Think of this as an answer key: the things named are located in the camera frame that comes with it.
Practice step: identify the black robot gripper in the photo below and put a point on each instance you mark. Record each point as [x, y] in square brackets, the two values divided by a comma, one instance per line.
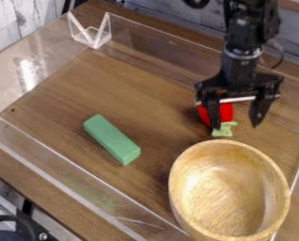
[239, 82]

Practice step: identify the red plush strawberry toy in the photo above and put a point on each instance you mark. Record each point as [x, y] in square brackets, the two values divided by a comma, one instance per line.
[227, 120]

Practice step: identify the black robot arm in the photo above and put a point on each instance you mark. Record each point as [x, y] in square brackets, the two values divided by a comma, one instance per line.
[251, 22]

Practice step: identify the wooden bowl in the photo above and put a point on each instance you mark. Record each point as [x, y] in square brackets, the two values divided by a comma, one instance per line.
[228, 192]

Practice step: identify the green rectangular block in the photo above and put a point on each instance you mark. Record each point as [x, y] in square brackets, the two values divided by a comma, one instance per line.
[117, 144]

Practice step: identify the clear acrylic table enclosure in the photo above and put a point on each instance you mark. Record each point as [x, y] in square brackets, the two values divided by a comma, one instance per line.
[136, 81]

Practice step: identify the black clamp mount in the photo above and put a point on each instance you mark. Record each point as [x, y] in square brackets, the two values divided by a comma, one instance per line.
[30, 230]

